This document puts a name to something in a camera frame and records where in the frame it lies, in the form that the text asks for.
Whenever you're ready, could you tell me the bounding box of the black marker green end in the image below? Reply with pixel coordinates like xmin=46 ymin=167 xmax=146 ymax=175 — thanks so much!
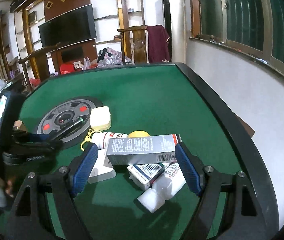
xmin=48 ymin=117 xmax=83 ymax=141

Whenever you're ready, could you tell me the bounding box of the grey silver long carton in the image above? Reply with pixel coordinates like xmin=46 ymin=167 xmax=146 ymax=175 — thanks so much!
xmin=106 ymin=134 xmax=182 ymax=165

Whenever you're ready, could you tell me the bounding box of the white square paper box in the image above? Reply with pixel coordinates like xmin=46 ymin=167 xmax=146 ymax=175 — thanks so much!
xmin=87 ymin=149 xmax=117 ymax=184

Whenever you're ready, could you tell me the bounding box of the cardboard box tray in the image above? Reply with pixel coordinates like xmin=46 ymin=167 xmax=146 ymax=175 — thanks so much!
xmin=13 ymin=120 xmax=28 ymax=132

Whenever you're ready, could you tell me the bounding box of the yellow keyring loop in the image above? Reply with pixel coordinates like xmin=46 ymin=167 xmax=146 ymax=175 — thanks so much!
xmin=80 ymin=128 xmax=102 ymax=151

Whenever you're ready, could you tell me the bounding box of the white plastic bottle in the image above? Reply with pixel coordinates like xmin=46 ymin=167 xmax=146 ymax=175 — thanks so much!
xmin=137 ymin=163 xmax=186 ymax=213

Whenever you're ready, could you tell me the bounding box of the white medicine bottle red label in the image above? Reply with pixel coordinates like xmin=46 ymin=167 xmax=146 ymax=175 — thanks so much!
xmin=90 ymin=132 xmax=128 ymax=150

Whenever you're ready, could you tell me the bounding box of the round grey table control panel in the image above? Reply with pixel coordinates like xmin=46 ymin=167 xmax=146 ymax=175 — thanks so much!
xmin=33 ymin=96 xmax=103 ymax=149

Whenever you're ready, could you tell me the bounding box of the white blue medicine box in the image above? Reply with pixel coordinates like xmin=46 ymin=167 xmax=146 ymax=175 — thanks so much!
xmin=127 ymin=164 xmax=167 ymax=191

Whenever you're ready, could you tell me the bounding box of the white square case yellow base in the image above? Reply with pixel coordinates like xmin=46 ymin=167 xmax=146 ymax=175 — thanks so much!
xmin=89 ymin=106 xmax=111 ymax=131

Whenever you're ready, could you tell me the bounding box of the yellow round object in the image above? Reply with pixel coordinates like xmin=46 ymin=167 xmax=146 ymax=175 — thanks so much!
xmin=128 ymin=131 xmax=150 ymax=138

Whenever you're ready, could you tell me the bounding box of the dark wooden chair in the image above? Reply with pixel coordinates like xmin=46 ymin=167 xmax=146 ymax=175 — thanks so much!
xmin=17 ymin=42 xmax=61 ymax=91

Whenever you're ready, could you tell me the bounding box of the pile of clothes bags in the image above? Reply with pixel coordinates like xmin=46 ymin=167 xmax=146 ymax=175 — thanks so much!
xmin=98 ymin=47 xmax=132 ymax=67

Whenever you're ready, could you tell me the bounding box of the maroon jacket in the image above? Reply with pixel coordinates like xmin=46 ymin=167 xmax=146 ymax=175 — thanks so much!
xmin=147 ymin=24 xmax=171 ymax=63

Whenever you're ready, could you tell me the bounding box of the black flat screen television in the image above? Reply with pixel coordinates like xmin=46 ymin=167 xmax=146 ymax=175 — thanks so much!
xmin=39 ymin=4 xmax=96 ymax=47

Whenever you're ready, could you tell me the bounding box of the wooden chair with maroon cloth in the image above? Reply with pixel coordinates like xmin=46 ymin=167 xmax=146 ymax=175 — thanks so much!
xmin=117 ymin=25 xmax=147 ymax=65

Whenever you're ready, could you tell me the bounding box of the silver standing air conditioner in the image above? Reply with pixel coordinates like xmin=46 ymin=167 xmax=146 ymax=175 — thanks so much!
xmin=162 ymin=0 xmax=187 ymax=63

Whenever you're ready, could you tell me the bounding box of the window with wooden frame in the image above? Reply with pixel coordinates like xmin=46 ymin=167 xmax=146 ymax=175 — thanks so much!
xmin=190 ymin=0 xmax=284 ymax=77

